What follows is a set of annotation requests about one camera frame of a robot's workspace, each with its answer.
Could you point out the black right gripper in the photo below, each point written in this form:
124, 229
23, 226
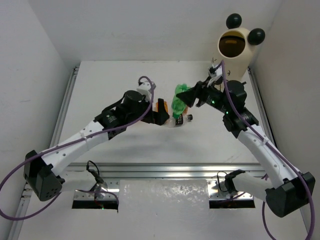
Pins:
189, 96

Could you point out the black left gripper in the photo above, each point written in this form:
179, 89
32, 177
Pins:
152, 115

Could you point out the green plastic bottle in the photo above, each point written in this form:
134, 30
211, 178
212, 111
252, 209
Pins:
178, 106

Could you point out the orange fruit label bottle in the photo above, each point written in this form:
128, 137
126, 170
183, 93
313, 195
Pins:
155, 106

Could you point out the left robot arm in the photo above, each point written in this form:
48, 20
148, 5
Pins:
46, 172

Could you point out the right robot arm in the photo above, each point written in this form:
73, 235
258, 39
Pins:
287, 188

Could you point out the cream panda bin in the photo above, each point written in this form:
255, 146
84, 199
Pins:
237, 47

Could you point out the clear bottle black label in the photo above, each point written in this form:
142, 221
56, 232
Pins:
180, 121

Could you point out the white foam block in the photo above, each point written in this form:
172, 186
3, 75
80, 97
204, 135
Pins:
161, 194

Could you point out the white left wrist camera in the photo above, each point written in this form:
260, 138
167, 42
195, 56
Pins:
146, 88

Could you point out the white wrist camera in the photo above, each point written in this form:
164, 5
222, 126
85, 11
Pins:
146, 88
215, 71

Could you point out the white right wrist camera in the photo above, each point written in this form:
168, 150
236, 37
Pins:
215, 71

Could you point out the right aluminium side rail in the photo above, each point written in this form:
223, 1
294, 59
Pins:
262, 110

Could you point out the aluminium side rail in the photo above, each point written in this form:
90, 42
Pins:
262, 110
64, 107

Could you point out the aluminium table rail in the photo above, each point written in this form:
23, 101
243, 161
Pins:
174, 171

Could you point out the left aluminium side rail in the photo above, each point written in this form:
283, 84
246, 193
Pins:
64, 107

